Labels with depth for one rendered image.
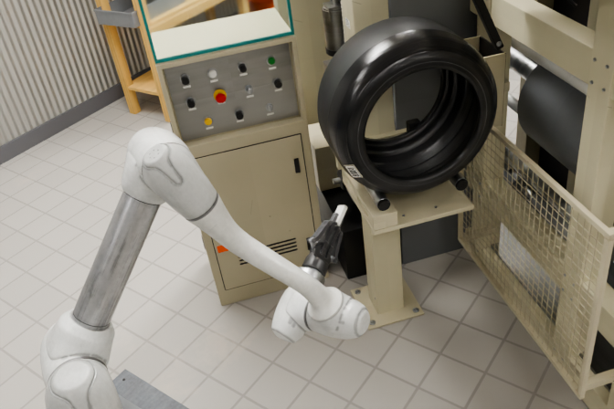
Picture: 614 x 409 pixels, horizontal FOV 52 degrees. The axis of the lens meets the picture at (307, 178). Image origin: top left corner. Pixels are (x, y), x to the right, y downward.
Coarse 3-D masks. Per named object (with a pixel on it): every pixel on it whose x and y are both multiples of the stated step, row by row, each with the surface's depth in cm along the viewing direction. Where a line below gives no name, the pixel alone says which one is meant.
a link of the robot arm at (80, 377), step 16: (64, 368) 151; (80, 368) 151; (96, 368) 152; (48, 384) 149; (64, 384) 147; (80, 384) 147; (96, 384) 149; (112, 384) 155; (48, 400) 148; (64, 400) 146; (80, 400) 146; (96, 400) 148; (112, 400) 153
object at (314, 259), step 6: (318, 246) 186; (312, 252) 185; (318, 252) 186; (306, 258) 185; (312, 258) 183; (318, 258) 183; (324, 258) 187; (330, 258) 189; (306, 264) 183; (312, 264) 182; (318, 264) 183; (324, 264) 184; (318, 270) 182; (324, 270) 183; (324, 276) 185
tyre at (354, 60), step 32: (384, 32) 192; (416, 32) 187; (448, 32) 192; (352, 64) 190; (384, 64) 183; (416, 64) 184; (448, 64) 186; (480, 64) 191; (320, 96) 204; (352, 96) 187; (448, 96) 224; (480, 96) 195; (352, 128) 190; (416, 128) 230; (448, 128) 227; (480, 128) 201; (352, 160) 196; (384, 160) 228; (416, 160) 227; (448, 160) 219; (384, 192) 209; (416, 192) 212
